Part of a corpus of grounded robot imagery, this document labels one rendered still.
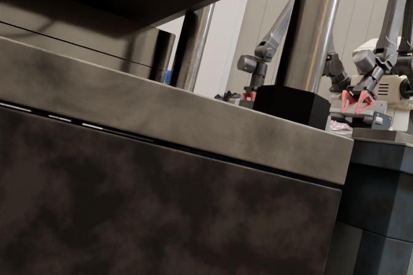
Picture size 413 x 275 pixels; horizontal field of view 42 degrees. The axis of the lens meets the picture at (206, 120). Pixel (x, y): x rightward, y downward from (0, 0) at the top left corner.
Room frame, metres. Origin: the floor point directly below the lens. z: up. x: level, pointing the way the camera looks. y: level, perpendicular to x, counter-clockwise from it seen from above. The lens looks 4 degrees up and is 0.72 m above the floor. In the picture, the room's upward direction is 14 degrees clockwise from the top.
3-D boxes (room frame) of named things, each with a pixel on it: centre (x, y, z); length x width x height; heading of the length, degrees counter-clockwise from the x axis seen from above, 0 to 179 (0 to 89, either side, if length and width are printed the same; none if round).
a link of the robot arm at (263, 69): (2.25, -0.16, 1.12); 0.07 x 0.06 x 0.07; 119
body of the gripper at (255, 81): (2.25, -0.17, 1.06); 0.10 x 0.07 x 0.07; 22
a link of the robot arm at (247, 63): (2.23, -0.13, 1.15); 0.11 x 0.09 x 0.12; 119
